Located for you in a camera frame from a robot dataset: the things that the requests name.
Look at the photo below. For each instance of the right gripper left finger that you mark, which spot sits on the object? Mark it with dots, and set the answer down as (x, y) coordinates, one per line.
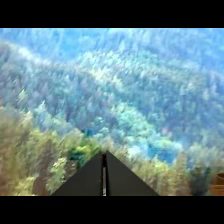
(87, 181)

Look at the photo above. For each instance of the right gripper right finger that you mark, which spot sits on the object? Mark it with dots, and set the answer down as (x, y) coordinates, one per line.
(123, 181)

